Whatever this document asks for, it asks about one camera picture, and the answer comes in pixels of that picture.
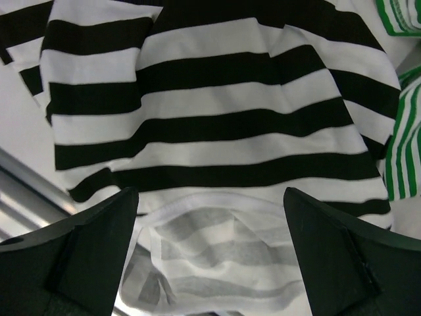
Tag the green white striped tank top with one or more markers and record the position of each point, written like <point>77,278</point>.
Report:
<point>402,162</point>

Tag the black white striped tank top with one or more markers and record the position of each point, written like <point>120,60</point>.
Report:
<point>210,110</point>

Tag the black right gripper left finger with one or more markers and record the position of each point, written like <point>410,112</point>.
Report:
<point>72,267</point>

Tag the aluminium mounting rail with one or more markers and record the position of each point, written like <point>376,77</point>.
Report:
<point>28,201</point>

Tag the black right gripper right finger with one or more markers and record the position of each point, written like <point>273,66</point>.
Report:
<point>349,266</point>

